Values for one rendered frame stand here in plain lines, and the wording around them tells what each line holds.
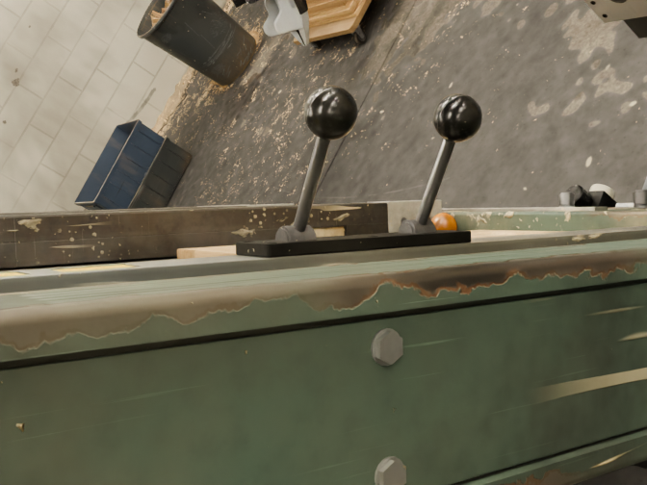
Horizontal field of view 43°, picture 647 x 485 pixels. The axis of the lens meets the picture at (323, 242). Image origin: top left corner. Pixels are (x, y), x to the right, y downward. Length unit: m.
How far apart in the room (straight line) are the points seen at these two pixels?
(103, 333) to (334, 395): 0.10
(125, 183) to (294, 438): 4.94
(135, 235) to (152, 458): 0.93
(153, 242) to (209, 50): 4.26
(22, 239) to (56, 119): 5.06
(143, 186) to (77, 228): 4.09
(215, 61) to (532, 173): 3.04
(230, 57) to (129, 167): 0.98
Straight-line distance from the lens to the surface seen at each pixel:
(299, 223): 0.61
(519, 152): 2.97
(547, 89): 3.08
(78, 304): 0.27
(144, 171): 5.28
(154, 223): 1.21
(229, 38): 5.47
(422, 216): 0.68
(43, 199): 6.18
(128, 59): 6.38
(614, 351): 0.44
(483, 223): 1.44
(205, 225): 1.25
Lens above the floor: 1.79
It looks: 30 degrees down
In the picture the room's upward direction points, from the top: 57 degrees counter-clockwise
